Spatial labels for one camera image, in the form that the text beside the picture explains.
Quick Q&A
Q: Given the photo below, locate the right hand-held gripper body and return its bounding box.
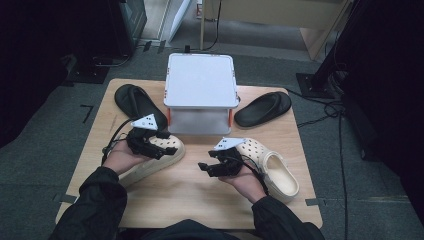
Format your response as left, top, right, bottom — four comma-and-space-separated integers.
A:
213, 137, 248, 178

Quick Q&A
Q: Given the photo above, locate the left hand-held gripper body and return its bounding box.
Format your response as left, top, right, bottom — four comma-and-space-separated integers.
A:
125, 113, 168, 158

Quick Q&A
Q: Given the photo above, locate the cream clog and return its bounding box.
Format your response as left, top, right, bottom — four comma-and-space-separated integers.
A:
116, 134, 186, 188
236, 138, 300, 204

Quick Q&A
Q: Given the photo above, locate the black slipper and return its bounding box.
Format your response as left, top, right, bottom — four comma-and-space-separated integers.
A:
233, 91, 293, 128
114, 83, 169, 131

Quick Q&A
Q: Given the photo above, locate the white shoe rack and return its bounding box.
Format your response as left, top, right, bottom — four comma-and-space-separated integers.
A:
163, 52, 240, 136

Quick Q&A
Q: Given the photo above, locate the person's right hand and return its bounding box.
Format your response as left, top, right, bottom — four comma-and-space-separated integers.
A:
218, 165, 268, 204

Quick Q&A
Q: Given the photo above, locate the person's left hand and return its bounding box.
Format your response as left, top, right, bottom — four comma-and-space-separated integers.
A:
102, 139, 151, 176

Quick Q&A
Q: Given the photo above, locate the person's dark clothed torso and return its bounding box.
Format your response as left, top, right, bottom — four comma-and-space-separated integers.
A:
119, 218, 268, 240

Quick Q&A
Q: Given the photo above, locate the black stand base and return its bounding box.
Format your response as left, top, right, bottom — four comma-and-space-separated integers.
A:
66, 54, 111, 85

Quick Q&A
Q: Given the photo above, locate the dark cabinet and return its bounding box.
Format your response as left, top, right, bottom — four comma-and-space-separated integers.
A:
109, 0, 148, 58

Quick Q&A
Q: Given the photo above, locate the white board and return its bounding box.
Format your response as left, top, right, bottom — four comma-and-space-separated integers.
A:
168, 0, 193, 43

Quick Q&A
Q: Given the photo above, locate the black metal stand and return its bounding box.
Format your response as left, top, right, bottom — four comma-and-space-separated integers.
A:
295, 0, 363, 100

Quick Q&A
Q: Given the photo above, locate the light wooden furniture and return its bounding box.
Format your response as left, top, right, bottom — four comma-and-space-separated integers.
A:
199, 0, 354, 61

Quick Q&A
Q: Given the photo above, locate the left hand-held gripper cable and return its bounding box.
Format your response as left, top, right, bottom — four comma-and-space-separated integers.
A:
100, 118, 134, 166

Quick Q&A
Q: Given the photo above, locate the looped black floor cable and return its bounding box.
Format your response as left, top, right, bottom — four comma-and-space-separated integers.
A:
285, 87, 344, 129

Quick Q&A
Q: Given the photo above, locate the straight black floor cable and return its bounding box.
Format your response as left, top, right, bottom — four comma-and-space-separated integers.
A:
337, 113, 350, 240

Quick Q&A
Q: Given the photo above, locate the black hanging cable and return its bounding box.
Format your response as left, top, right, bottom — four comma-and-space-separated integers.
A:
203, 0, 223, 52

